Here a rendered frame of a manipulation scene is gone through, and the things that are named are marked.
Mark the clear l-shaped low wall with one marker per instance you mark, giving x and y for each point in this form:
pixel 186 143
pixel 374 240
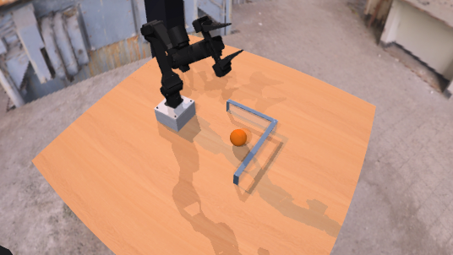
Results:
pixel 249 116

